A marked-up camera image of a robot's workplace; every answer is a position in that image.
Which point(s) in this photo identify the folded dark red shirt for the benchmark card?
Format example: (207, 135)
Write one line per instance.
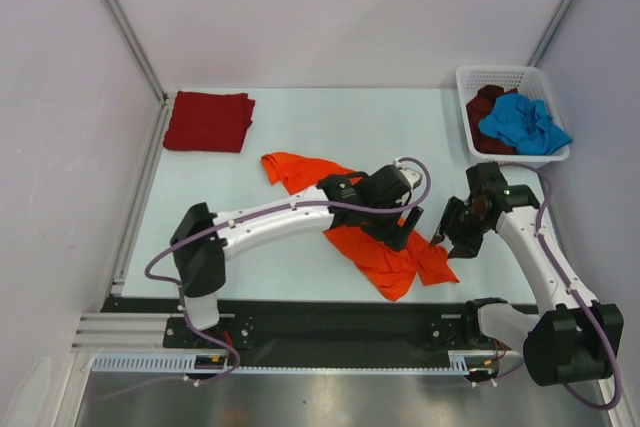
(202, 122)

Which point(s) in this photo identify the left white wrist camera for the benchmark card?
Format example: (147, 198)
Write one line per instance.
(413, 179)

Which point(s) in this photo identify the white slotted cable duct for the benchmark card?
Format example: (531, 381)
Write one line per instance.
(443, 363)

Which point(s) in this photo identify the orange t shirt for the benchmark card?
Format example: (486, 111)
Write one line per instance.
(391, 273)

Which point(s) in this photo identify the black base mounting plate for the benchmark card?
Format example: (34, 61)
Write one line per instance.
(269, 329)

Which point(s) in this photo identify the dark red shirt in basket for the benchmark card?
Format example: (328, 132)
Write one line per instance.
(478, 109)

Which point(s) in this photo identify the right aluminium frame post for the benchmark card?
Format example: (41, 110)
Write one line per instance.
(551, 29)

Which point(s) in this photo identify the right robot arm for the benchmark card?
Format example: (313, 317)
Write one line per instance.
(576, 337)

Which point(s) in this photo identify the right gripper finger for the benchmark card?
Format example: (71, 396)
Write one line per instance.
(460, 251)
(442, 231)

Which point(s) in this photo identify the left aluminium frame post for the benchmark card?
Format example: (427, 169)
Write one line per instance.
(135, 48)

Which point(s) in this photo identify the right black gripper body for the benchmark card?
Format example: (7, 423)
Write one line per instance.
(458, 226)

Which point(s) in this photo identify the aluminium frame post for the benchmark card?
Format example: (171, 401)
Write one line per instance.
(551, 29)
(135, 48)

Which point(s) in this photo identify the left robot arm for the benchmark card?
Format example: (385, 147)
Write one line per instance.
(377, 205)

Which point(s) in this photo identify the blue crumpled t shirt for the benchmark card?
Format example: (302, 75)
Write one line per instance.
(525, 125)

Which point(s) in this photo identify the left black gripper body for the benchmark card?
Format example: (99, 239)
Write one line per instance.
(377, 223)

